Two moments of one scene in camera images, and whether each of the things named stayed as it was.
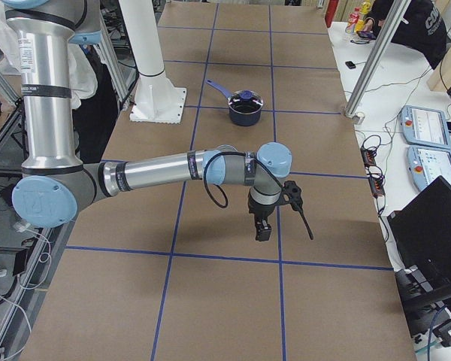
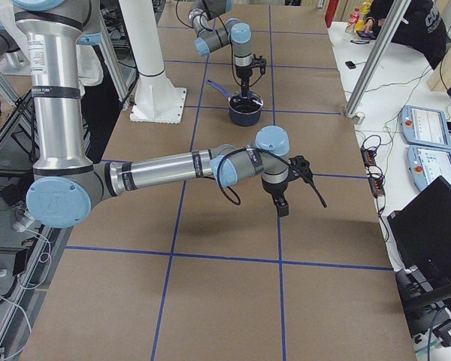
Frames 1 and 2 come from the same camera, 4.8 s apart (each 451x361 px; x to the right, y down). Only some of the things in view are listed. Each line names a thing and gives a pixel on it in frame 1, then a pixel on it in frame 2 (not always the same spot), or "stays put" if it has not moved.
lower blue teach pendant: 425,165 stays put
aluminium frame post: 377,57 stays put
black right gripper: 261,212 -> 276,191
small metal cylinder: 359,118 stays put
